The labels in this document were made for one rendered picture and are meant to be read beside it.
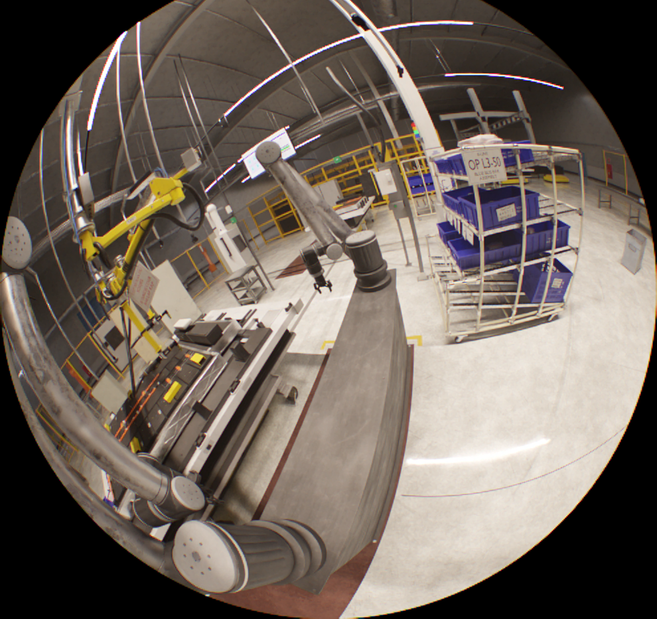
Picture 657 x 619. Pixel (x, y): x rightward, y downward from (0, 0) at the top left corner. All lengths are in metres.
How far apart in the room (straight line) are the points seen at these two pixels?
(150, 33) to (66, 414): 9.50
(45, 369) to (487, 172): 1.87
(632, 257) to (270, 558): 5.00
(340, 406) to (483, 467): 1.21
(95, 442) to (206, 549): 0.29
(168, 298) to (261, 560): 6.06
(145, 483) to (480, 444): 1.70
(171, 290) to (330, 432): 5.90
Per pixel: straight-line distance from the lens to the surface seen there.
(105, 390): 6.08
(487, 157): 1.42
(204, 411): 1.28
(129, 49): 9.68
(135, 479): 0.57
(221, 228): 4.30
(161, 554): 0.74
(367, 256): 1.19
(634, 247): 4.74
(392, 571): 1.75
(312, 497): 0.76
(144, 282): 1.55
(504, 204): 1.55
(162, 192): 1.29
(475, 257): 1.68
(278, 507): 0.83
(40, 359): 0.57
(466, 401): 1.75
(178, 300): 6.29
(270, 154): 1.17
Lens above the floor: 1.59
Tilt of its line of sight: 27 degrees down
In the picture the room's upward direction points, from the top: 25 degrees counter-clockwise
